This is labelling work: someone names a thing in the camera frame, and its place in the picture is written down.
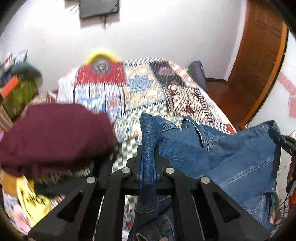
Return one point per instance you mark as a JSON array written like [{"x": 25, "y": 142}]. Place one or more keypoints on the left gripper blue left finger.
[{"x": 142, "y": 174}]

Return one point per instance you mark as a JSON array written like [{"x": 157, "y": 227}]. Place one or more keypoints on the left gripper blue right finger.
[{"x": 155, "y": 168}]

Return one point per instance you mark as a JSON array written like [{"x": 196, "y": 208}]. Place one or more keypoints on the blue denim jacket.
[{"x": 244, "y": 165}]

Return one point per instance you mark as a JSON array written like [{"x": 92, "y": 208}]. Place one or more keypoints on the patchwork bed cover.
[{"x": 125, "y": 90}]

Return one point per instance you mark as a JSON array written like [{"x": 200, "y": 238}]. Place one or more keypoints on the black patterned garment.
[{"x": 64, "y": 182}]

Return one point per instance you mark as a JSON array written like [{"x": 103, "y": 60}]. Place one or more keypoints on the maroon folded garment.
[{"x": 55, "y": 137}]

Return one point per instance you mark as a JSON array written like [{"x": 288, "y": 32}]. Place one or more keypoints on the brown wooden door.
[{"x": 258, "y": 61}]

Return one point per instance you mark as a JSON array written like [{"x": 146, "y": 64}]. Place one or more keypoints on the yellow printed t-shirt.
[{"x": 35, "y": 207}]

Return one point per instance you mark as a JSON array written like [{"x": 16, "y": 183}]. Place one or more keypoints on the small wall monitor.
[{"x": 90, "y": 8}]

